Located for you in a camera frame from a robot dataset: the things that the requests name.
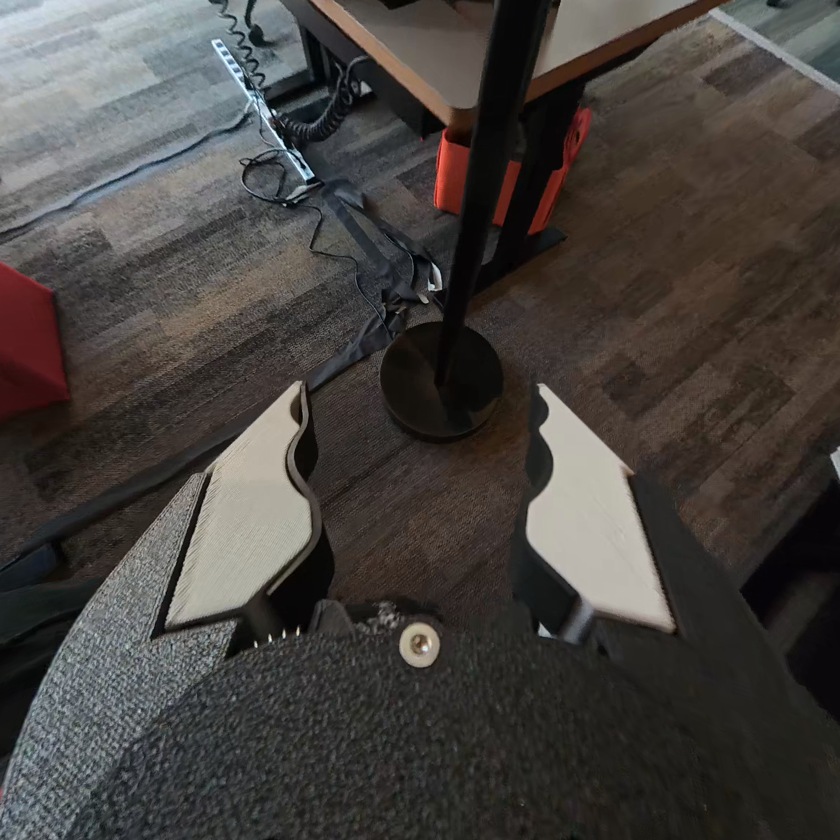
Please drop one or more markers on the wooden work table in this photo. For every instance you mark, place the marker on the wooden work table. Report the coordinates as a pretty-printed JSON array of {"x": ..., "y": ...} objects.
[{"x": 433, "y": 53}]

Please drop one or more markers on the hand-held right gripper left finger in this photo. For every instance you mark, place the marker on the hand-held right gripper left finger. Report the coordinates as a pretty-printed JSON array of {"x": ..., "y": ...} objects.
[{"x": 250, "y": 519}]

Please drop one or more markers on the long power strip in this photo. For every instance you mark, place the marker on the long power strip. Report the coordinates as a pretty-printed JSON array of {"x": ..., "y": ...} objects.
[{"x": 263, "y": 112}]

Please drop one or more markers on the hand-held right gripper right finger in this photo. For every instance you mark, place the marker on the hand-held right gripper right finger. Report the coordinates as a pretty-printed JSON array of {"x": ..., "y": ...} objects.
[{"x": 597, "y": 525}]

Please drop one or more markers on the black floor stand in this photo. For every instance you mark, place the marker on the black floor stand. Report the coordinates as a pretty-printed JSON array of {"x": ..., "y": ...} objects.
[{"x": 440, "y": 387}]

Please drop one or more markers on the orange tote bag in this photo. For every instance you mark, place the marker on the orange tote bag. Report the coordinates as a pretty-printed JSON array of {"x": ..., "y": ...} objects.
[{"x": 26, "y": 355}]

